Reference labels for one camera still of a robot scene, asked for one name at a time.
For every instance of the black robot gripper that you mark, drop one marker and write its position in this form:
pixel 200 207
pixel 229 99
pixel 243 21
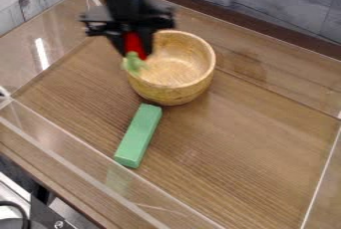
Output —
pixel 129 15

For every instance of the red plush fruit green stem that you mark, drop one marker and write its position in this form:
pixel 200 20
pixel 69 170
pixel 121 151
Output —
pixel 136 56

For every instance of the light wooden bowl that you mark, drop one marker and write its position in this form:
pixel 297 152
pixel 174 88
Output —
pixel 180 69

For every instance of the green rectangular block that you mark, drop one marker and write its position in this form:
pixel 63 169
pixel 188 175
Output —
pixel 138 136

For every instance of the clear acrylic tray walls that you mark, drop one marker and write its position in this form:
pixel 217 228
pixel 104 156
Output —
pixel 245 159

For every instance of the black metal table bracket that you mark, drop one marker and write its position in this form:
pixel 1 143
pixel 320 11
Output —
pixel 45 218

